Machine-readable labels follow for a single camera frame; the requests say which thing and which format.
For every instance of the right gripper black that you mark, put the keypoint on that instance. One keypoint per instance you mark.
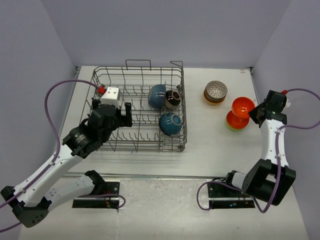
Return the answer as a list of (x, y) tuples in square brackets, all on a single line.
[(252, 113)]

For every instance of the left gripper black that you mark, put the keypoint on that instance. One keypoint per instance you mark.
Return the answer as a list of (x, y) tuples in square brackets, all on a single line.
[(124, 120)]

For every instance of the orange bowl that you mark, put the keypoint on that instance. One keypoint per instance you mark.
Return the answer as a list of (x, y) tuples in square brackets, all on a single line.
[(235, 122), (241, 107)]

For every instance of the lime green bowl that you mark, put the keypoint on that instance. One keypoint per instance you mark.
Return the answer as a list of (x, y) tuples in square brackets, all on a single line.
[(235, 129)]

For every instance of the yellow bowl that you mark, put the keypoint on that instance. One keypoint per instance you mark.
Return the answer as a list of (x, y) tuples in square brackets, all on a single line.
[(215, 103)]

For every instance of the matte blue bowl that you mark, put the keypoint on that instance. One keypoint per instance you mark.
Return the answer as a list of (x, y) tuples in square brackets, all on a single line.
[(156, 96)]

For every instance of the glossy teal blue bowl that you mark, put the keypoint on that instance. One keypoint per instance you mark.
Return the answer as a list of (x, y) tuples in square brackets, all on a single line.
[(170, 123)]

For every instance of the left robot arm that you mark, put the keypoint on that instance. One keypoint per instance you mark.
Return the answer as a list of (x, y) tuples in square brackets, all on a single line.
[(34, 198)]

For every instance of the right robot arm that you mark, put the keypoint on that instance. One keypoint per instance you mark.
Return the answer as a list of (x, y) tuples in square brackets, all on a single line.
[(270, 178)]

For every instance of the black patterned bowl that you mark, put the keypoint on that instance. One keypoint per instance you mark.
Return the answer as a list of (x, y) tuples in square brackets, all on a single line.
[(172, 99)]

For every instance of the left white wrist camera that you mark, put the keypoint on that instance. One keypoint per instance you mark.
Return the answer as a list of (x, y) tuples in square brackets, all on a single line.
[(111, 97)]

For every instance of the grey wire dish rack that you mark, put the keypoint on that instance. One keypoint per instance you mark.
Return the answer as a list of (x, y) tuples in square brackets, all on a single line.
[(135, 80)]

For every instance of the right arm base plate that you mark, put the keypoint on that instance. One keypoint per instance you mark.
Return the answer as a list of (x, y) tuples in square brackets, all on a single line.
[(222, 197)]

